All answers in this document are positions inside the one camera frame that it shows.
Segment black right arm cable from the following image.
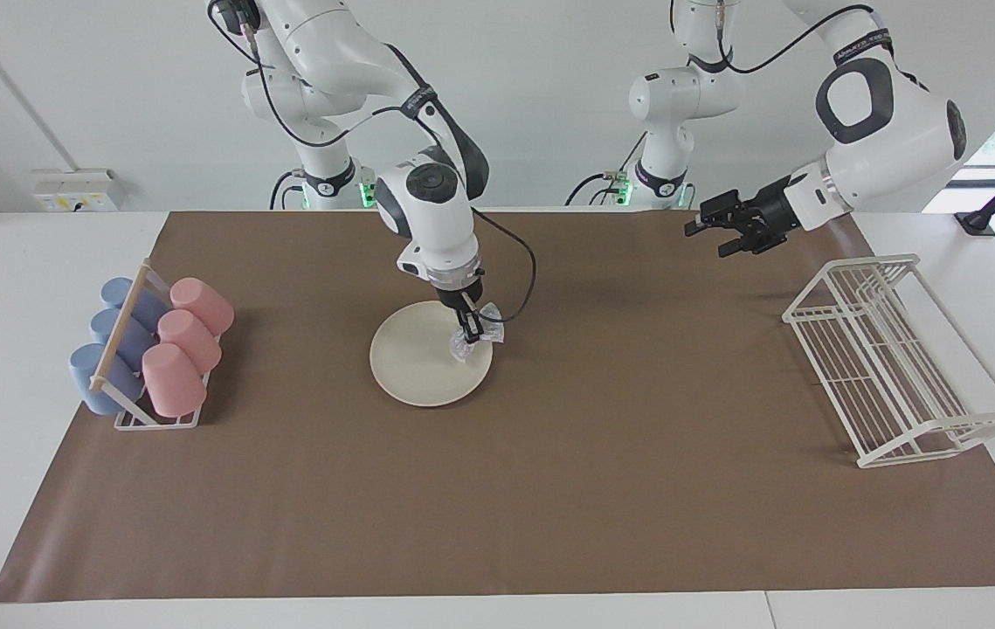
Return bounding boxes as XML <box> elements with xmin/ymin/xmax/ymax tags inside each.
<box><xmin>207</xmin><ymin>0</ymin><xmax>539</xmax><ymax>325</ymax></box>

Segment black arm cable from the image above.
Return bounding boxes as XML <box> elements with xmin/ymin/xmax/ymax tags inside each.
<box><xmin>670</xmin><ymin>0</ymin><xmax>878</xmax><ymax>76</ymax></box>
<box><xmin>207</xmin><ymin>0</ymin><xmax>539</xmax><ymax>325</ymax></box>

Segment black left arm strap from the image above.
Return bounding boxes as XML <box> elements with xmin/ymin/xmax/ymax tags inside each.
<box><xmin>831</xmin><ymin>26</ymin><xmax>894</xmax><ymax>67</ymax></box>

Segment brown table mat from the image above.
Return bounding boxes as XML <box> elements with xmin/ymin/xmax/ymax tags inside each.
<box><xmin>0</xmin><ymin>208</ymin><xmax>995</xmax><ymax>604</ymax></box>

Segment black right arm strap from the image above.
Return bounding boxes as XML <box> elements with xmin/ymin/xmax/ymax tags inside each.
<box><xmin>383</xmin><ymin>44</ymin><xmax>491</xmax><ymax>204</ymax></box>

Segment cream round plate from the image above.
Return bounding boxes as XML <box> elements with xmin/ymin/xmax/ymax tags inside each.
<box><xmin>369</xmin><ymin>301</ymin><xmax>494</xmax><ymax>408</ymax></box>

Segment blue plastic cup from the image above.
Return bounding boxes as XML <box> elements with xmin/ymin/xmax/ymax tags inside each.
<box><xmin>89</xmin><ymin>308</ymin><xmax>157</xmax><ymax>369</ymax></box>
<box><xmin>69</xmin><ymin>342</ymin><xmax>145</xmax><ymax>416</ymax></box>
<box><xmin>100</xmin><ymin>277</ymin><xmax>169</xmax><ymax>332</ymax></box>

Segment black base cable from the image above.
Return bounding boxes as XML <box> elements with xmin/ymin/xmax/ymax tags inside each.
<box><xmin>565</xmin><ymin>131</ymin><xmax>648</xmax><ymax>210</ymax></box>
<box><xmin>268</xmin><ymin>169</ymin><xmax>310</xmax><ymax>211</ymax></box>

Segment clear plastic wrapper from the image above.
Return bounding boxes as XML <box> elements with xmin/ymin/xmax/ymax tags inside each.
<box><xmin>449</xmin><ymin>301</ymin><xmax>507</xmax><ymax>364</ymax></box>

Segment white wall socket box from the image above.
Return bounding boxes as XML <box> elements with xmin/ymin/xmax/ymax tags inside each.
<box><xmin>31</xmin><ymin>169</ymin><xmax>125</xmax><ymax>213</ymax></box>

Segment black arm strap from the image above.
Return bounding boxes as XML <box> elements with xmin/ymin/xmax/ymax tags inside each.
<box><xmin>831</xmin><ymin>26</ymin><xmax>894</xmax><ymax>67</ymax></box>
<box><xmin>383</xmin><ymin>44</ymin><xmax>491</xmax><ymax>204</ymax></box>

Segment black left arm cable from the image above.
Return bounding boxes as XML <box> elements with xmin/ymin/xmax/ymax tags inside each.
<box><xmin>670</xmin><ymin>0</ymin><xmax>878</xmax><ymax>76</ymax></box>

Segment white wire dish rack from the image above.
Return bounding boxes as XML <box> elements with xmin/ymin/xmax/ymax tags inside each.
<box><xmin>782</xmin><ymin>254</ymin><xmax>995</xmax><ymax>469</ymax></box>

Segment white cup holder rack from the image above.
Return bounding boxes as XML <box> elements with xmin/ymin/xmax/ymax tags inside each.
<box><xmin>88</xmin><ymin>258</ymin><xmax>224</xmax><ymax>431</ymax></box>

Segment pink plastic cup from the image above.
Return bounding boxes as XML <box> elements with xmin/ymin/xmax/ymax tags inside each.
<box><xmin>142</xmin><ymin>342</ymin><xmax>208</xmax><ymax>418</ymax></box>
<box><xmin>169</xmin><ymin>277</ymin><xmax>235</xmax><ymax>337</ymax></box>
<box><xmin>156</xmin><ymin>309</ymin><xmax>223</xmax><ymax>375</ymax></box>

